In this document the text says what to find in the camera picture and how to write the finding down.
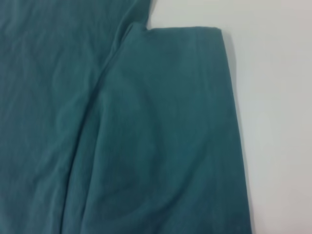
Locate teal blue shirt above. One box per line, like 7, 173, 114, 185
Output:
0, 0, 253, 234

